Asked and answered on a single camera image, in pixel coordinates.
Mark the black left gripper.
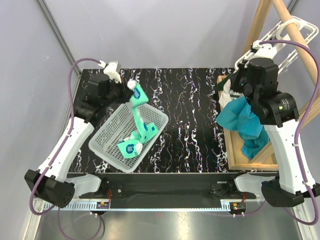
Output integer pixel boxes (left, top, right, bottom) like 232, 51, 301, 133
102, 77, 134, 109

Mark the mint green sock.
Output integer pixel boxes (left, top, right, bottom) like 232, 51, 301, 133
117, 131, 143, 159
127, 80, 159, 144

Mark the white plastic clip hanger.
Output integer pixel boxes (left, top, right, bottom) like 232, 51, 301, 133
234, 16, 320, 71

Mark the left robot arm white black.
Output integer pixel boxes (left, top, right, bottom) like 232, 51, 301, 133
24, 73, 138, 208

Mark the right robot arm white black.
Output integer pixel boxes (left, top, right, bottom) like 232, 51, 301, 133
227, 57, 320, 208

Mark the white green t-shirt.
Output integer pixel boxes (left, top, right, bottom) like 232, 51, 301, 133
218, 79, 243, 109

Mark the teal blue shirt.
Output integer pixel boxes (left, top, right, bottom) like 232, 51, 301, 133
216, 96, 269, 160

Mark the aluminium corner profile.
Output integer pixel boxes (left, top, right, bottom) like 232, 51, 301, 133
35, 0, 76, 65

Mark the white plastic mesh basket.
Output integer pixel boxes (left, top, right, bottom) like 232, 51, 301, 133
88, 102, 169, 173

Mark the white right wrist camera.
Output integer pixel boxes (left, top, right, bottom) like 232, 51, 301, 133
249, 40, 277, 60

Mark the wooden drying rack frame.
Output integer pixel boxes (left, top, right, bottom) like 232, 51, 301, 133
223, 0, 319, 171

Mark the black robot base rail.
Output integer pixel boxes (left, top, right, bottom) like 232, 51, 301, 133
79, 172, 253, 210

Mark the purple floor cable left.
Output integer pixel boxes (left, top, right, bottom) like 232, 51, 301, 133
57, 209, 105, 238

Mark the white slotted cable duct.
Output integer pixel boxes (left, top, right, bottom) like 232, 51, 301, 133
43, 201, 232, 211

